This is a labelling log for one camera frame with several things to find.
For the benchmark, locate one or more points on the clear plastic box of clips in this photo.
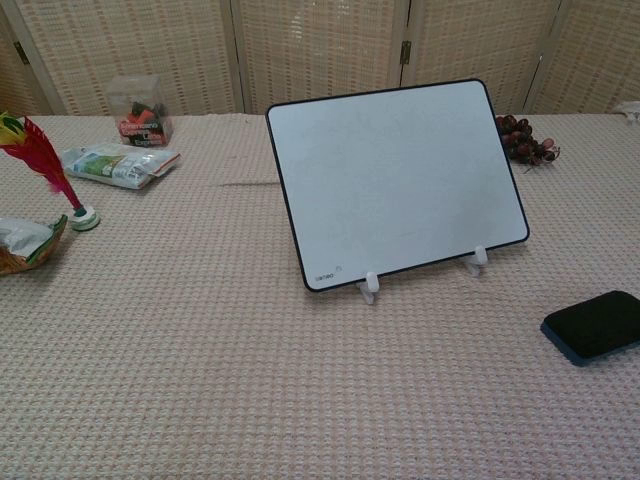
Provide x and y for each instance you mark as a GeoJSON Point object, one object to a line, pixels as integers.
{"type": "Point", "coordinates": [141, 117]}

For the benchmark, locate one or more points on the dark red grape bunch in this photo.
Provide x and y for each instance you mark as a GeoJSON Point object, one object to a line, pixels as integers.
{"type": "Point", "coordinates": [525, 142]}

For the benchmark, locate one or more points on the white board with black frame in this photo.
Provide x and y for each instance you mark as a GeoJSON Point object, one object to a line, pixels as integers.
{"type": "Point", "coordinates": [395, 185]}

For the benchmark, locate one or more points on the crumpled silver snack bag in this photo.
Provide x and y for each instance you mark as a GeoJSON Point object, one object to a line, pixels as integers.
{"type": "Point", "coordinates": [22, 245]}

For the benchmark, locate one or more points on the white green snack packet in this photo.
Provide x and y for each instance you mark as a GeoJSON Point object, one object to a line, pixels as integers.
{"type": "Point", "coordinates": [117, 165]}

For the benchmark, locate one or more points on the woven folding screen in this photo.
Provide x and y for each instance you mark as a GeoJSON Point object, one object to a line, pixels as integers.
{"type": "Point", "coordinates": [320, 50]}

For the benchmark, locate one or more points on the beige waffle tablecloth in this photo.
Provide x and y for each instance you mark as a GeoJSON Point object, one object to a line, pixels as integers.
{"type": "Point", "coordinates": [250, 350]}

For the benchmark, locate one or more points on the white plastic easel stand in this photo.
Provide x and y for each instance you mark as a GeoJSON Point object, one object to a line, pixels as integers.
{"type": "Point", "coordinates": [372, 285]}

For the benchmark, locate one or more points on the colourful feather shuttlecock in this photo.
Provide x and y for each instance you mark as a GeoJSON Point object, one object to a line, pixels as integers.
{"type": "Point", "coordinates": [40, 150]}

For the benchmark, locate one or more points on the black eraser block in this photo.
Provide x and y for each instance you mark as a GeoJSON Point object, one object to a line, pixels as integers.
{"type": "Point", "coordinates": [597, 327]}

